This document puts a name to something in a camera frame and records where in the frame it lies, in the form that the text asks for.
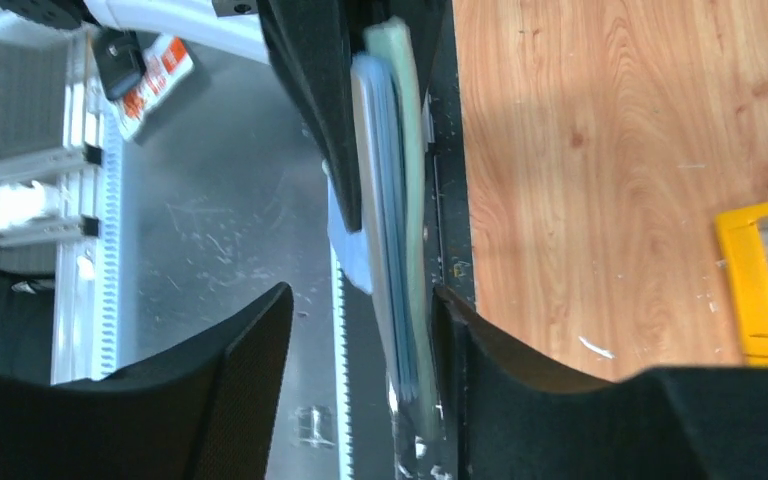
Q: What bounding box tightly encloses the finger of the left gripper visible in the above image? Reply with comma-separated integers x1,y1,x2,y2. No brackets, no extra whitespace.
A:
257,0,362,232
384,0,451,93

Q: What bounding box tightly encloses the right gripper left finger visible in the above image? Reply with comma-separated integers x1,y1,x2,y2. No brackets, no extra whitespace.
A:
0,282,294,479

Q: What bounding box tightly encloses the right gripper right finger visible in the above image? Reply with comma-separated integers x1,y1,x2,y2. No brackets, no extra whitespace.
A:
431,286,768,479

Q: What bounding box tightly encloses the green leather card holder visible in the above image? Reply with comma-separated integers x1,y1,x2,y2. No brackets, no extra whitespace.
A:
350,17,442,441

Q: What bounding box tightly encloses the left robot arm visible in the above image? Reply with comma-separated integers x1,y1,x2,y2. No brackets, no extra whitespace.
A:
0,0,450,233

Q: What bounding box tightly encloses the left yellow plastic bin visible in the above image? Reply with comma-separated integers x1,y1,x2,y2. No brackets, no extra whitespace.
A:
715,202,768,367

